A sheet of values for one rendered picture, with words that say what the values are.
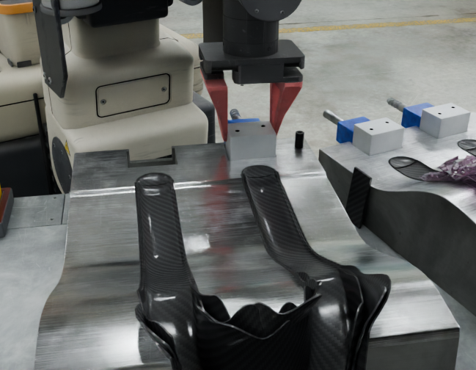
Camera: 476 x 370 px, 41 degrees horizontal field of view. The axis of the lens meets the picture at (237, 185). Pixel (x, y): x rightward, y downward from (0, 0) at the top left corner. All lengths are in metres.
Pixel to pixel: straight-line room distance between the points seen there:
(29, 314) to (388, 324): 0.36
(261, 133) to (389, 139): 0.19
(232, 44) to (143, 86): 0.37
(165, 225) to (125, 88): 0.42
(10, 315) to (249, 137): 0.30
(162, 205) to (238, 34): 0.18
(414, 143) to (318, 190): 0.23
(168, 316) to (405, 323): 0.16
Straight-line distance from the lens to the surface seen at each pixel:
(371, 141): 0.79
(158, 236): 0.59
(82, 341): 0.41
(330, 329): 0.46
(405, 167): 0.79
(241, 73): 0.65
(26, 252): 0.73
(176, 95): 1.03
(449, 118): 0.86
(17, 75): 1.23
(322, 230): 0.59
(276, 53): 0.67
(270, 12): 0.57
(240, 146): 0.68
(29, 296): 0.67
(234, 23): 0.65
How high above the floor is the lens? 1.21
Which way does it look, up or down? 30 degrees down
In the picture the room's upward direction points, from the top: straight up
